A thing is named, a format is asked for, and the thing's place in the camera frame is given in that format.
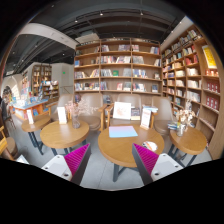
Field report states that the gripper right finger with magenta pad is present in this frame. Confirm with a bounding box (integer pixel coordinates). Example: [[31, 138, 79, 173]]
[[132, 143, 182, 185]]

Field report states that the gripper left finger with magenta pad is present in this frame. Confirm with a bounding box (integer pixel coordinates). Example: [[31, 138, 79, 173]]
[[42, 144, 91, 185]]

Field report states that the white orange computer mouse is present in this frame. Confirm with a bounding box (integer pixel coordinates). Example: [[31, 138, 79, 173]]
[[143, 141, 158, 152]]

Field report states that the light blue pink mouse pad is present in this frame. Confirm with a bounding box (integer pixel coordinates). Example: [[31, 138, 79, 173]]
[[109, 126, 137, 138]]

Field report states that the round wooden left table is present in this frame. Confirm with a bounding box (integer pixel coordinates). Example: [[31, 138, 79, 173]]
[[40, 120, 89, 155]]

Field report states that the stack of books right chair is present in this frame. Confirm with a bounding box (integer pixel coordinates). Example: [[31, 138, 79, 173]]
[[167, 121, 178, 130]]

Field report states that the round wooden right table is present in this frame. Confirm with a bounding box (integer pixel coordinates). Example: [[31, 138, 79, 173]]
[[168, 127, 207, 166]]

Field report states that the white sign stand left table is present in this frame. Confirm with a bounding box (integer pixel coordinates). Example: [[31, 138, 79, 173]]
[[57, 107, 67, 124]]

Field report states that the beige chair right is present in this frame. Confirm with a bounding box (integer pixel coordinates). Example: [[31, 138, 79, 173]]
[[152, 96, 175, 135]]

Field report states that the beige chair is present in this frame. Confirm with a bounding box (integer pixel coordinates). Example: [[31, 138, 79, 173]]
[[57, 93, 106, 131], [106, 93, 143, 126], [152, 96, 175, 135]]

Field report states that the white sign stand centre table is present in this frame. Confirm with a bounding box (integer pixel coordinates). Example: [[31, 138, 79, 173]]
[[140, 109, 152, 130]]

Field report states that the small round far-left table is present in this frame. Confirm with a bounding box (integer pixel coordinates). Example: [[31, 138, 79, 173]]
[[21, 115, 51, 154]]

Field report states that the dark book on chair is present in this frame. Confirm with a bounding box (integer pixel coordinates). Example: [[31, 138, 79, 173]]
[[131, 108, 140, 120]]

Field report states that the glass vase with white flowers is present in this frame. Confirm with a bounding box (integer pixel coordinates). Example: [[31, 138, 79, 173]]
[[176, 100, 195, 137]]

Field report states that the glass vase with dried flowers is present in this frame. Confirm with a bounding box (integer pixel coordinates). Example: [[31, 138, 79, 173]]
[[65, 93, 102, 130]]

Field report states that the beige chair left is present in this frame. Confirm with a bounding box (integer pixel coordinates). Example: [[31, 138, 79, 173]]
[[57, 93, 106, 131]]

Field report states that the white picture board on chair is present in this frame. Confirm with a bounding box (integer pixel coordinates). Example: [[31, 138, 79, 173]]
[[113, 102, 131, 120]]

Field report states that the white sign stand far-left table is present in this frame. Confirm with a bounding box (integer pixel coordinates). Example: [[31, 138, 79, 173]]
[[27, 109, 34, 124]]

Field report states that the beige chair centre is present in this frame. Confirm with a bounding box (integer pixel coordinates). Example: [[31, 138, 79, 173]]
[[106, 93, 143, 126]]

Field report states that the blue orange display table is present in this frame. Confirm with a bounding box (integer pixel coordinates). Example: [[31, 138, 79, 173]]
[[12, 97, 48, 120]]

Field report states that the far left wooden bookshelf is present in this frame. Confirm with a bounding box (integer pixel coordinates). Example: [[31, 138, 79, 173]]
[[22, 64, 59, 103]]

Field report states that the large wooden back bookshelf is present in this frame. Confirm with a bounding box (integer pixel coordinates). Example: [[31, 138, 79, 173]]
[[74, 38, 162, 95]]

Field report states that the yellow poster on shelf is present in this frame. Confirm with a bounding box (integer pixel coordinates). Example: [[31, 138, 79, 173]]
[[202, 45, 217, 69]]

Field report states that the wooden right wall bookshelf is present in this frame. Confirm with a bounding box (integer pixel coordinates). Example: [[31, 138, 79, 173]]
[[161, 23, 224, 159]]

